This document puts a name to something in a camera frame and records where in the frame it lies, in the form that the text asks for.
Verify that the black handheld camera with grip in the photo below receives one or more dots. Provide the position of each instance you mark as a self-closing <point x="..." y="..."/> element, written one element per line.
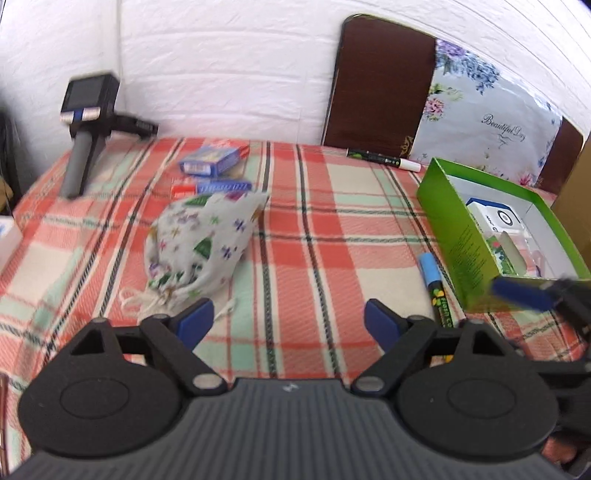
<point x="90" y="99"/>

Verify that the blue card box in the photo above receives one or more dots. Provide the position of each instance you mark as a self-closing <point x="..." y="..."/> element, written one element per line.
<point x="224" y="187"/>
<point x="212" y="159"/>

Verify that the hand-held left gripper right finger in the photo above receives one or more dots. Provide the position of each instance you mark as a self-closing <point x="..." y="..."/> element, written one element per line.
<point x="383" y="318"/>

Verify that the floral pillow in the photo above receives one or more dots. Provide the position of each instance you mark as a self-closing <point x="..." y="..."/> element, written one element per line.
<point x="480" y="106"/>

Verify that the black marker with white cap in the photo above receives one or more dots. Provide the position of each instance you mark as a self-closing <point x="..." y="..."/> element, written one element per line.
<point x="378" y="158"/>

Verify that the white and green floral packet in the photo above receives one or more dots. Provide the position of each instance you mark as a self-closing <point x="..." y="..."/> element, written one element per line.
<point x="505" y="254"/>

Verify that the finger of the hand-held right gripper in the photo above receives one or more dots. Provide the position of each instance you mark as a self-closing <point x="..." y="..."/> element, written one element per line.
<point x="521" y="293"/>
<point x="577" y="383"/>

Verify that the green and black folded chair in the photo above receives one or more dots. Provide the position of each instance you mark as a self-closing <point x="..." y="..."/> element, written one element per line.
<point x="7" y="152"/>

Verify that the large green cardboard box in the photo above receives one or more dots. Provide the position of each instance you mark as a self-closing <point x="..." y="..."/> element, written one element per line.
<point x="455" y="230"/>

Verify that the red plaid blanket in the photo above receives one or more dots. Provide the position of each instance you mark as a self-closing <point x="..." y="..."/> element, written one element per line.
<point x="323" y="258"/>

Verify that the red and white card box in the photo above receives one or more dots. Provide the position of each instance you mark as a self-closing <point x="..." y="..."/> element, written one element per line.
<point x="182" y="191"/>

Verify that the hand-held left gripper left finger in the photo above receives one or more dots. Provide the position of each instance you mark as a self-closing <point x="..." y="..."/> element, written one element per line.
<point x="196" y="317"/>

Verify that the black marker with blue cap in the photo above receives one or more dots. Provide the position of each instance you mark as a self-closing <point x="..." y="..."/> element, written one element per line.
<point x="431" y="281"/>

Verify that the white and blue product box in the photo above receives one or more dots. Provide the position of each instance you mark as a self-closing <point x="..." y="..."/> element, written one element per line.
<point x="496" y="214"/>

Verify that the white power strip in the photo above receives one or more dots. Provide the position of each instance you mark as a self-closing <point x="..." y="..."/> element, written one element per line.
<point x="9" y="240"/>

